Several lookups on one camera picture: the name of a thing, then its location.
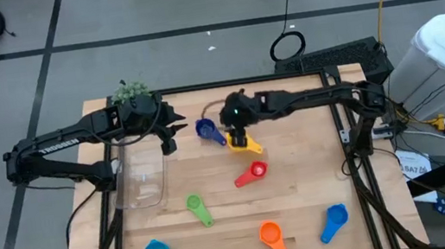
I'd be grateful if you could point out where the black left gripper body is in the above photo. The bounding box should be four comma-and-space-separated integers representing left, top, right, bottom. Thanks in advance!
116, 91, 180, 162

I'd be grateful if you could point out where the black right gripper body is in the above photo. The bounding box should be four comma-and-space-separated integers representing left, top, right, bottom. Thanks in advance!
215, 85, 270, 137

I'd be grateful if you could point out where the yellow measuring cup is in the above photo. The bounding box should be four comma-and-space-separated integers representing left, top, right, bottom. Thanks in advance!
225, 126, 265, 160

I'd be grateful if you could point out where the dark blue measuring cup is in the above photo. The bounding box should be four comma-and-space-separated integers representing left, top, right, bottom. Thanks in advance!
194, 115, 229, 150

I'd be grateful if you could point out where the red measuring cup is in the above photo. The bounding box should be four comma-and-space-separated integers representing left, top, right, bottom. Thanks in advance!
231, 158, 272, 190

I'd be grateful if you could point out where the green measuring cup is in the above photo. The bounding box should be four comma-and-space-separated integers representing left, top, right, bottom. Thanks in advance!
183, 190, 216, 232

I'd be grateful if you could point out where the orange measuring cup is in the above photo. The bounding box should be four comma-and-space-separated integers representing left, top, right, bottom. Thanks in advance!
257, 218, 289, 249

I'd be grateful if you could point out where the medium blue measuring cup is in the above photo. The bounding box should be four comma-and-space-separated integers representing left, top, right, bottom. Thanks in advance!
315, 202, 353, 246

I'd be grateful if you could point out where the clear plastic basket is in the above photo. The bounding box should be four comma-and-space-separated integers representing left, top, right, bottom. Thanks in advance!
105, 131, 174, 214

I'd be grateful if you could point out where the green succulent plant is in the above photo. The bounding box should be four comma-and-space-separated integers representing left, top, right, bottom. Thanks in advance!
108, 76, 155, 109

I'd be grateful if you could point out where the white power strip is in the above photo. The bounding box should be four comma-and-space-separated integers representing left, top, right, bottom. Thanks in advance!
369, 122, 396, 142

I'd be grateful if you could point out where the white paper sign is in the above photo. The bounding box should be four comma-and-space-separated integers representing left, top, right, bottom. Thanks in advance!
394, 144, 434, 183

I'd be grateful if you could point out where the yellow plug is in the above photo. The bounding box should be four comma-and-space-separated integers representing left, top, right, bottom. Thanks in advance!
429, 112, 445, 133

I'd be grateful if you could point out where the small blue object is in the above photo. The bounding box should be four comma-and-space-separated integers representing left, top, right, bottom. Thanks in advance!
431, 196, 445, 217

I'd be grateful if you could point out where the white trash bin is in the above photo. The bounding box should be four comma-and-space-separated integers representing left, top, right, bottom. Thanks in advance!
369, 13, 445, 127

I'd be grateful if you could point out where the black aluminium table frame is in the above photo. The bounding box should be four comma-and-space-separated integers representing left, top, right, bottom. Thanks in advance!
43, 54, 432, 249

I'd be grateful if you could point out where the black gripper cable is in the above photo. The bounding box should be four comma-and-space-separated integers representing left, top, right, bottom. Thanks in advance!
87, 100, 167, 151

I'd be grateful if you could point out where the silver metal bracket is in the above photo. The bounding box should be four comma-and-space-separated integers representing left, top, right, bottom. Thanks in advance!
339, 127, 353, 144

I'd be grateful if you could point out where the thin black floor cable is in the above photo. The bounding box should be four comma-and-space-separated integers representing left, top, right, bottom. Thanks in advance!
59, 188, 107, 249

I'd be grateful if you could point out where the white cable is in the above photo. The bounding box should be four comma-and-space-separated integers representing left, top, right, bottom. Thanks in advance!
400, 117, 445, 148

